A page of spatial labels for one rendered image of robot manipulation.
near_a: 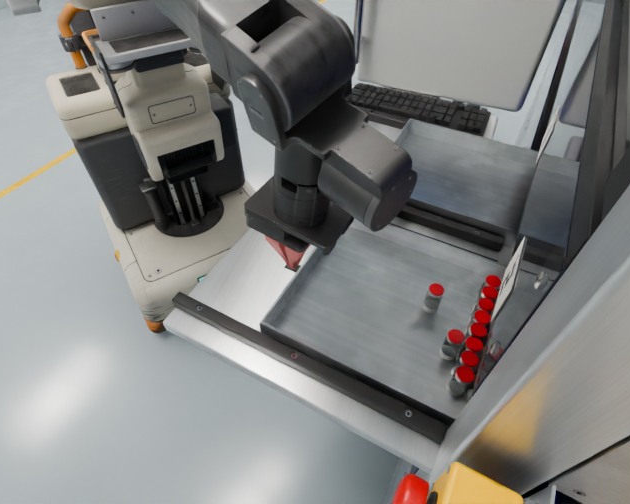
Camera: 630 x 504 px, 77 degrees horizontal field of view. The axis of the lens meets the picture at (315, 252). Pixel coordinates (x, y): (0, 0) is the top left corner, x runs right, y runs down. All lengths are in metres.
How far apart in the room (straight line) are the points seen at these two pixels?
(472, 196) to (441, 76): 0.55
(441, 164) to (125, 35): 0.74
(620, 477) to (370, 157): 0.27
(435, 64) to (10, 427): 1.76
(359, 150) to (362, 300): 0.34
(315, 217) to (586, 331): 0.25
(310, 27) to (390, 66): 1.02
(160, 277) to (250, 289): 0.90
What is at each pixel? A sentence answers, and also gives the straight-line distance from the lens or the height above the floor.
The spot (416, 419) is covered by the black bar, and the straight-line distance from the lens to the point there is 0.51.
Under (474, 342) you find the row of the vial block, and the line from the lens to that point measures 0.54.
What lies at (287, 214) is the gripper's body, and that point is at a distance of 0.39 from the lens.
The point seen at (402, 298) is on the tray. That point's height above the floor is 0.88.
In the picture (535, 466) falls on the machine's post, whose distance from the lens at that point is 0.38.
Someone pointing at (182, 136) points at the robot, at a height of 0.78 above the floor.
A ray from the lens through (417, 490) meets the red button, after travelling 0.37.
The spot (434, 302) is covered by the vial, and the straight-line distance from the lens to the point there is 0.58.
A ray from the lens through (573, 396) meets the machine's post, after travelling 0.28.
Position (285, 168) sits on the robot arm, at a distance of 0.35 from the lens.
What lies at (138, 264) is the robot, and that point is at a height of 0.28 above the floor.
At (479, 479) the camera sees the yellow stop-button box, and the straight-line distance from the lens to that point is 0.37.
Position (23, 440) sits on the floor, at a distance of 1.72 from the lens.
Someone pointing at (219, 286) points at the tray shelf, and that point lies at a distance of 0.63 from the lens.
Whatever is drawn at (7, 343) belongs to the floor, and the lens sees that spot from 1.96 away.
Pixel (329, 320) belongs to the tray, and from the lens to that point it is 0.58.
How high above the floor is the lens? 1.37
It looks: 48 degrees down
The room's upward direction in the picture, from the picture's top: straight up
